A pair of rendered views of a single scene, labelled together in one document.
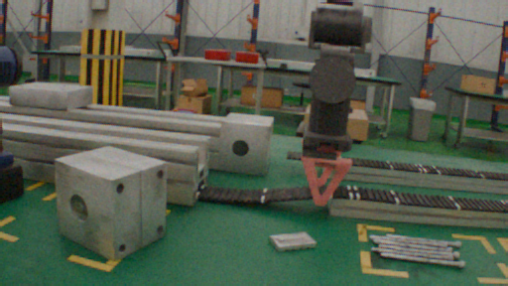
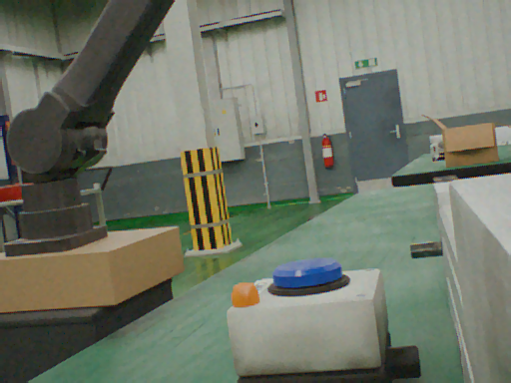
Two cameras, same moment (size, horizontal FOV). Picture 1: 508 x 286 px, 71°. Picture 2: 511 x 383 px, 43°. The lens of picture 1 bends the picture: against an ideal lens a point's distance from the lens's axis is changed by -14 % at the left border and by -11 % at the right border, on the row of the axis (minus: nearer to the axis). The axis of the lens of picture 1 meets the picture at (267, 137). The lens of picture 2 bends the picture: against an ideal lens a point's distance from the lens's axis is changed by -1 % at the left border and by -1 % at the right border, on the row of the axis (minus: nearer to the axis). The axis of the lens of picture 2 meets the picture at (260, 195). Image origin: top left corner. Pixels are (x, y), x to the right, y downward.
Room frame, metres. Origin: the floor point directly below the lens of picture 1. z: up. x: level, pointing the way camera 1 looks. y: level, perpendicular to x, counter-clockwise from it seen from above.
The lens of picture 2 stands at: (0.88, 0.57, 0.92)
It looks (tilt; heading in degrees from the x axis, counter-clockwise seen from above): 3 degrees down; 280
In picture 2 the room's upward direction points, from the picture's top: 8 degrees counter-clockwise
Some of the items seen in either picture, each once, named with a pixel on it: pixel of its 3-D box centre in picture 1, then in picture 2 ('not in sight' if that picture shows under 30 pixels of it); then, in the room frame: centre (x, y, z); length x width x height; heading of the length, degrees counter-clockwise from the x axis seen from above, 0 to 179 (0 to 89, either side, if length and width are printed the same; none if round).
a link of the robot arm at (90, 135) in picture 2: not in sight; (62, 150); (1.25, -0.19, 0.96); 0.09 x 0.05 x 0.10; 171
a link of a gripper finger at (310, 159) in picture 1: (323, 171); not in sight; (0.56, -0.08, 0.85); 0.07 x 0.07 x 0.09; 87
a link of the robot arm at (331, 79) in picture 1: (337, 54); not in sight; (0.54, -0.08, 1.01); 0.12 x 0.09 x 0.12; 171
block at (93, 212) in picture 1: (117, 196); not in sight; (0.44, 0.17, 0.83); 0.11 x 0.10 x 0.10; 155
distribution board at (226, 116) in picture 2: not in sight; (231, 150); (3.38, -11.24, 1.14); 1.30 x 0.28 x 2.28; 172
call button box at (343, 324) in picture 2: not in sight; (329, 333); (0.91, 0.20, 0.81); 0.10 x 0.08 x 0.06; 177
